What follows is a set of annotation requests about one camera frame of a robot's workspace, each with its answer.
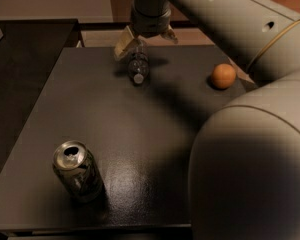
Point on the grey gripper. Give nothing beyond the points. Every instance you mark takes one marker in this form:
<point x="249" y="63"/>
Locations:
<point x="151" y="25"/>

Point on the clear plastic water bottle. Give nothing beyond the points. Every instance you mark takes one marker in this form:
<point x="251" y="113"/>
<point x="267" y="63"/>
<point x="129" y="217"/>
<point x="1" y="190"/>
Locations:
<point x="138" y="64"/>

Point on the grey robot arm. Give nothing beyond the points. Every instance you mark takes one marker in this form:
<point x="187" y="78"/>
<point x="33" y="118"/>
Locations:
<point x="244" y="169"/>

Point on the orange fruit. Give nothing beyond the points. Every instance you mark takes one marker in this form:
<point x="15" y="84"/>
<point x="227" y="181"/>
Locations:
<point x="223" y="76"/>

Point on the open aluminium drink can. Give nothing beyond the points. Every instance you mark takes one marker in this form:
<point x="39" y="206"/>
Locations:
<point x="77" y="170"/>

